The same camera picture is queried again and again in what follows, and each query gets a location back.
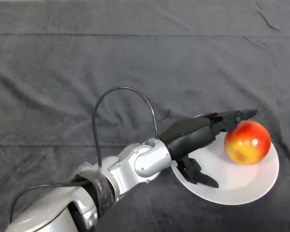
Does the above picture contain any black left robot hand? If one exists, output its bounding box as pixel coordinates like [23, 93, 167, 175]
[158, 109, 259, 189]

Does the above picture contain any red and yellow apple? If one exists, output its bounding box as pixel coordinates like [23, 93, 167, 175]
[224, 120, 272, 166]

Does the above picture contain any white round plate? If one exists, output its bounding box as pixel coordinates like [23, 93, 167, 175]
[171, 114, 280, 205]

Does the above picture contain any black cloth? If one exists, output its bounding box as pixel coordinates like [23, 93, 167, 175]
[0, 0, 290, 232]

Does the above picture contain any black cable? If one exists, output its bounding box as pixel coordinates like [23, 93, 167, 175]
[9, 87, 160, 224]

